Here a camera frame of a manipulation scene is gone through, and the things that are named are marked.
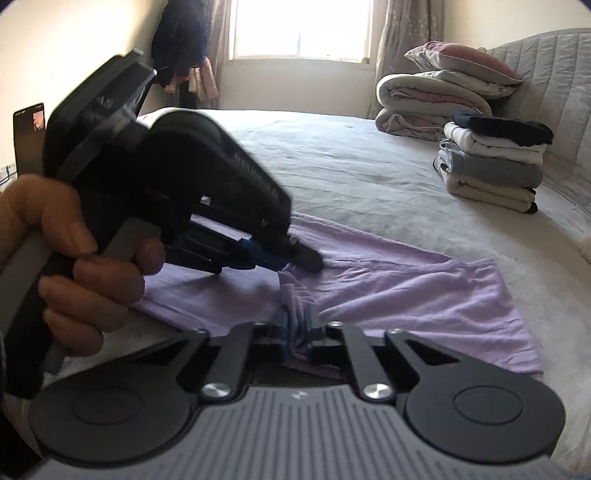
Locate pink hanging garment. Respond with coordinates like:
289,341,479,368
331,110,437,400
164,57,219,101

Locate folded white garment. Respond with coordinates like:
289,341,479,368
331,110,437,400
444,122,546,166

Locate pink grey pillow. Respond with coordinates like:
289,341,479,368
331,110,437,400
405,41,523,100

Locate dark hanging clothes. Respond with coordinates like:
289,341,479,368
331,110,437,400
150,0,208,87

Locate person's left hand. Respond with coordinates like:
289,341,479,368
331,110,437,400
0,174,167,357

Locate folded grey garment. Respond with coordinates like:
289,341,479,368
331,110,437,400
439,140,543,188

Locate beige left curtain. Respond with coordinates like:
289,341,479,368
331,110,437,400
199,0,231,109

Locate beige right curtain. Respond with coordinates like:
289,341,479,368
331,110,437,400
367,0,445,119

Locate folded grey pink duvet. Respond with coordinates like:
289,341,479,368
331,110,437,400
375,74,492,142

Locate folded black garment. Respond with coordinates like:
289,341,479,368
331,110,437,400
452,113,554,147

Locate black smartphone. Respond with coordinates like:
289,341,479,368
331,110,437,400
13,103,45,175

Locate beige curtain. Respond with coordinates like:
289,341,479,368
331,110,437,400
367,0,445,119
199,0,231,109

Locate white fluffy plush toy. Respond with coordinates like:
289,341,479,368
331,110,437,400
578,236,591,263

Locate folded beige garment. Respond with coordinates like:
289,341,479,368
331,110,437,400
442,173,538,214

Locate purple garment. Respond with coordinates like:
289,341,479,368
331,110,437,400
135,214,543,375

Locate grey quilted headboard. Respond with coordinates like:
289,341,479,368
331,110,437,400
488,28,591,213

